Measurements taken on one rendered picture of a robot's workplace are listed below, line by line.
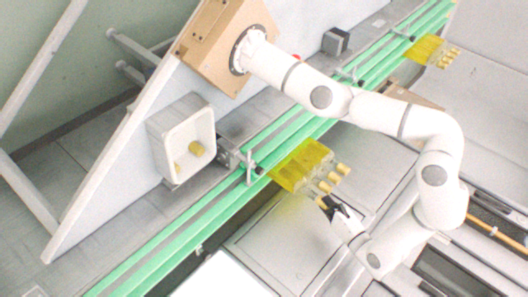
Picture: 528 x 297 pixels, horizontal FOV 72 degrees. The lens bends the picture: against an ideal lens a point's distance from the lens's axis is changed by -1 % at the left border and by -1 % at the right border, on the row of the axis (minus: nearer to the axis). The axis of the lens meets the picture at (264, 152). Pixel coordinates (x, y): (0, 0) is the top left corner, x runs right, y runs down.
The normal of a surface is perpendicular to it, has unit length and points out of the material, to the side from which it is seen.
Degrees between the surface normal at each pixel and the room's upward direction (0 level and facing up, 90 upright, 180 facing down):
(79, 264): 90
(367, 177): 91
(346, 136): 90
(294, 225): 90
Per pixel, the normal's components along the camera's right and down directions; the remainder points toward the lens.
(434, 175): -0.48, 0.40
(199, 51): -0.35, -0.21
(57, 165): 0.05, -0.66
